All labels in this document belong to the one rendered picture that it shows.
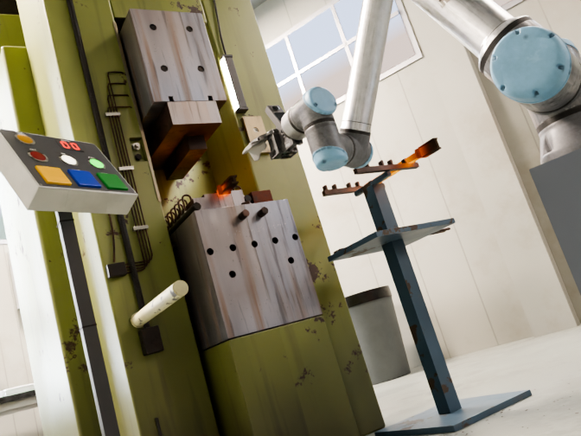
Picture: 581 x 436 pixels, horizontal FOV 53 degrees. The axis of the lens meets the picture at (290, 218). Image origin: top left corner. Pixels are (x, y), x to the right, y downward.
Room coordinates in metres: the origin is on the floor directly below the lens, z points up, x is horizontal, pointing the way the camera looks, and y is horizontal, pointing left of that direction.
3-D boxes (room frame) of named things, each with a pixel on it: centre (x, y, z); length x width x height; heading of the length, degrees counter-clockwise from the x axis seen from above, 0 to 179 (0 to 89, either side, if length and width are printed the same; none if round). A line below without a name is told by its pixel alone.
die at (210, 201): (2.22, 0.34, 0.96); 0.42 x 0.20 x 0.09; 34
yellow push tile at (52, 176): (1.51, 0.59, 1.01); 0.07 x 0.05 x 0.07; 149
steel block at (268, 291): (2.26, 0.30, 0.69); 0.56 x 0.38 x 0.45; 34
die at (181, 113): (2.22, 0.34, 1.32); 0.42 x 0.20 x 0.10; 34
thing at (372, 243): (2.21, -0.34, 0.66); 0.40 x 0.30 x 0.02; 125
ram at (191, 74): (2.24, 0.31, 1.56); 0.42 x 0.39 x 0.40; 34
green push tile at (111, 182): (1.68, 0.49, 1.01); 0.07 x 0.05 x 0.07; 149
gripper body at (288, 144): (1.67, -0.05, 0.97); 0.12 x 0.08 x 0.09; 33
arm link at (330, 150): (1.53, -0.16, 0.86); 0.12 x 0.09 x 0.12; 146
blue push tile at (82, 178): (1.60, 0.54, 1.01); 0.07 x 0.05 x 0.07; 149
